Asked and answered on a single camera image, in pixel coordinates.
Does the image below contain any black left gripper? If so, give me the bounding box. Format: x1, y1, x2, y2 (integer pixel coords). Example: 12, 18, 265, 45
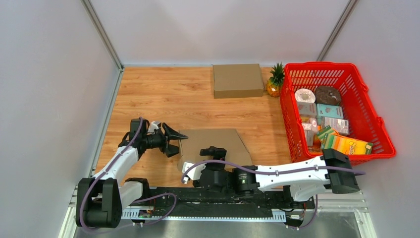
142, 123, 187, 158

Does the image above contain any brown cardboard box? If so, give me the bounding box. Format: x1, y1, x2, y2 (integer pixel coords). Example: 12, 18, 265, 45
212, 63, 264, 99

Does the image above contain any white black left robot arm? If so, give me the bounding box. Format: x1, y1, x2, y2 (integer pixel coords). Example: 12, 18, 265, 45
75, 117, 188, 231

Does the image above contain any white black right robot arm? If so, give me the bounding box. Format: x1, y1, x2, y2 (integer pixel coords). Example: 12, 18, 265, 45
182, 149, 364, 208

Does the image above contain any green striped box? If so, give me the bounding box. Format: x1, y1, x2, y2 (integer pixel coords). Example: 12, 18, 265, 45
315, 125, 339, 142

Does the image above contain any yellow orange snack box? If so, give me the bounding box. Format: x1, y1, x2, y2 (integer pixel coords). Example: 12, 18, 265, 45
321, 134, 373, 155

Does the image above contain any small pineapple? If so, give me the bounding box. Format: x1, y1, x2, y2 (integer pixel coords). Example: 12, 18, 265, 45
265, 63, 285, 97

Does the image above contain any pink grey small carton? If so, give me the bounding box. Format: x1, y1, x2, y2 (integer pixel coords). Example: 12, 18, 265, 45
297, 102, 317, 118

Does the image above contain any teal small carton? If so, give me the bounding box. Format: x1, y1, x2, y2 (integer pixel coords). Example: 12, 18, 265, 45
316, 104, 344, 119

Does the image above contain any brown chocolate donut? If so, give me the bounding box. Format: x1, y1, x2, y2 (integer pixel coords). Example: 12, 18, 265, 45
315, 86, 342, 106

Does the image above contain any grey patterned carton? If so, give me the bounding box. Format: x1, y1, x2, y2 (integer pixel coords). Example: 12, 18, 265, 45
320, 117, 350, 136

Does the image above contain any red plastic basket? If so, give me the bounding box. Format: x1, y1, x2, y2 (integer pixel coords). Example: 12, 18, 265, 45
280, 61, 397, 166

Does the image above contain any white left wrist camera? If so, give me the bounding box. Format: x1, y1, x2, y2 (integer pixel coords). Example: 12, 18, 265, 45
148, 121, 161, 134

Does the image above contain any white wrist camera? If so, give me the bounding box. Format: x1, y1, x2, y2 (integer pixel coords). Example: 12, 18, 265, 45
181, 161, 206, 184
148, 121, 161, 134

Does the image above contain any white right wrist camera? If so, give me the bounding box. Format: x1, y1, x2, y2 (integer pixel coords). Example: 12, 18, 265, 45
181, 161, 206, 184

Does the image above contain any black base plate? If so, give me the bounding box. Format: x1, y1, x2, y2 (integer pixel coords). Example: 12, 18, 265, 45
126, 187, 315, 227

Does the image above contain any grey slotted cable duct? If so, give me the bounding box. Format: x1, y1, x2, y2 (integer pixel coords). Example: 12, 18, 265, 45
121, 208, 287, 222

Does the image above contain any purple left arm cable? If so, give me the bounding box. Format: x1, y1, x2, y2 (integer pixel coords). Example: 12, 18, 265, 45
78, 117, 178, 230

